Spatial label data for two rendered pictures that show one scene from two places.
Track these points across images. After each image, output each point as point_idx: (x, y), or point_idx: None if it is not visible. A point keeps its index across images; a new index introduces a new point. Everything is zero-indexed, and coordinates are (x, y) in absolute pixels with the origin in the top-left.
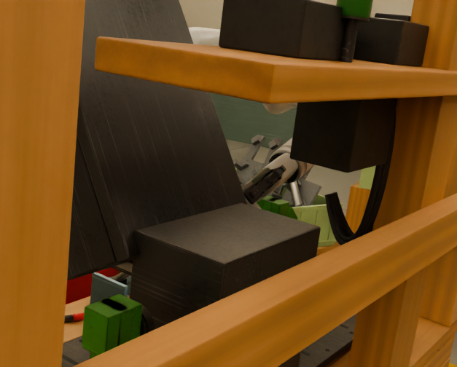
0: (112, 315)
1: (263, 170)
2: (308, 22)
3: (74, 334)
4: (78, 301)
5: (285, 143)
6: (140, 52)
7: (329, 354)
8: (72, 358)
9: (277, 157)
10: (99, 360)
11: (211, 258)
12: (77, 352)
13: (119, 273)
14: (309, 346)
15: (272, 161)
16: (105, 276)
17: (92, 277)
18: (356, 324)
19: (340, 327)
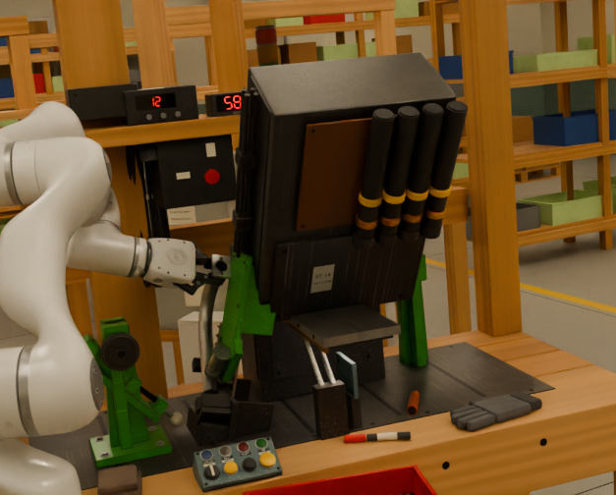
0: None
1: (194, 246)
2: None
3: (374, 429)
4: (342, 462)
5: (128, 239)
6: None
7: (166, 399)
8: (391, 412)
9: (163, 242)
10: (456, 189)
11: None
12: (383, 415)
13: (328, 363)
14: (169, 406)
15: (169, 246)
16: (347, 359)
17: (356, 367)
18: (162, 353)
19: (105, 417)
